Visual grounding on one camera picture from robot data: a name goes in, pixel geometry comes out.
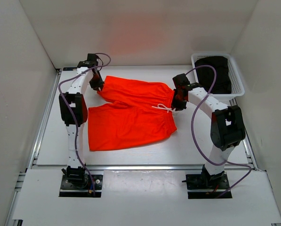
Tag orange shorts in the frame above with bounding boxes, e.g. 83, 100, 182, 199
88, 76, 177, 151

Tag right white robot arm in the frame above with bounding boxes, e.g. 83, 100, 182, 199
172, 73, 245, 188

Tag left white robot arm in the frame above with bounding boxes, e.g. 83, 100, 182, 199
58, 53, 105, 192

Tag black folded shorts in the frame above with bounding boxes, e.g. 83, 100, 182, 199
195, 56, 232, 94

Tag white plastic basket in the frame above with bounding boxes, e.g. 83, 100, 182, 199
191, 53, 245, 102

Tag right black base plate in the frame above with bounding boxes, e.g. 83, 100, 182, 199
182, 173, 233, 200

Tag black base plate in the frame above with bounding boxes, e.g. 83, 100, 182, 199
59, 174, 103, 198
182, 173, 233, 200

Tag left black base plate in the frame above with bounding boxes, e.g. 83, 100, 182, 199
59, 174, 103, 198

